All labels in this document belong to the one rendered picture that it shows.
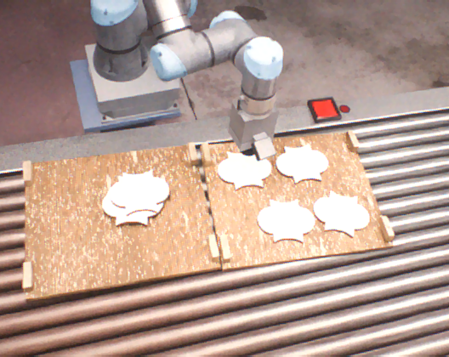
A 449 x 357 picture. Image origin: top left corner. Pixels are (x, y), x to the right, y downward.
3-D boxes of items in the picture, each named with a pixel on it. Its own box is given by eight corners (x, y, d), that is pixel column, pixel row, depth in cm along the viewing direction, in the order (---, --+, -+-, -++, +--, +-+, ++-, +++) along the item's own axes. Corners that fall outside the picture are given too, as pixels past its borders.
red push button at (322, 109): (309, 105, 161) (310, 102, 160) (329, 103, 162) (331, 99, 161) (317, 121, 157) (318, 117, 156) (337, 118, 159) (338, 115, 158)
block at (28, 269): (25, 268, 120) (22, 262, 118) (34, 266, 120) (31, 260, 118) (25, 293, 117) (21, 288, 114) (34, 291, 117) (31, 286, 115)
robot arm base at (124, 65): (86, 51, 157) (81, 24, 150) (137, 38, 163) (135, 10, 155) (104, 88, 150) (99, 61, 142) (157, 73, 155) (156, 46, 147)
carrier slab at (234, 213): (199, 149, 146) (200, 144, 145) (348, 135, 155) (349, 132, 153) (222, 272, 126) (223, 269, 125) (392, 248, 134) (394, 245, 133)
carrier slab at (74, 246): (25, 167, 137) (25, 163, 136) (193, 147, 146) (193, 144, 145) (25, 302, 117) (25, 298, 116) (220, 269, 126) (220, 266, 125)
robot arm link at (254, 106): (282, 95, 118) (248, 106, 115) (280, 110, 121) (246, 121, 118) (265, 71, 121) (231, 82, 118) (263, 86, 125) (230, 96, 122)
